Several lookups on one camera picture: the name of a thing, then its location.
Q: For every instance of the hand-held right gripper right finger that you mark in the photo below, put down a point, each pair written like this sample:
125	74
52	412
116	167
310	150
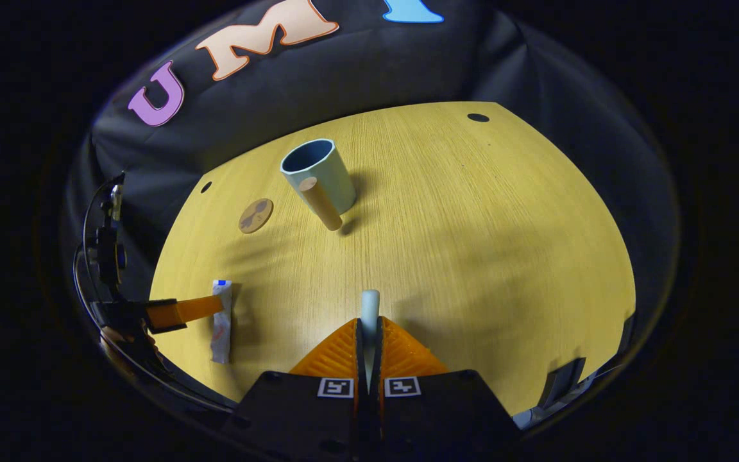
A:
440	417

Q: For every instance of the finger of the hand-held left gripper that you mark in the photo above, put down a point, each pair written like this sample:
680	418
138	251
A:
196	309

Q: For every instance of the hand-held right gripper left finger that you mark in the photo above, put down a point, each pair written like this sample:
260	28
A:
299	417

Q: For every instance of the white toothpaste tube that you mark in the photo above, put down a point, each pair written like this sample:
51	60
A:
222	333

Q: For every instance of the round wooden coaster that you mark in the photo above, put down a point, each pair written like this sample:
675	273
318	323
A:
255	216

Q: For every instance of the pale blue toothbrush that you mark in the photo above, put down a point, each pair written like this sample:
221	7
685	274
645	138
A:
369	308

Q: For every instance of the wooden desktop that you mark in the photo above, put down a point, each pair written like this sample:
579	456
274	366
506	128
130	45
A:
472	256

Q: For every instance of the dark object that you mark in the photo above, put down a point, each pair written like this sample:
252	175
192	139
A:
562	378

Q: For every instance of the black backdrop cloth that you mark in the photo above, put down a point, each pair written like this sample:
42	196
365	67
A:
376	70

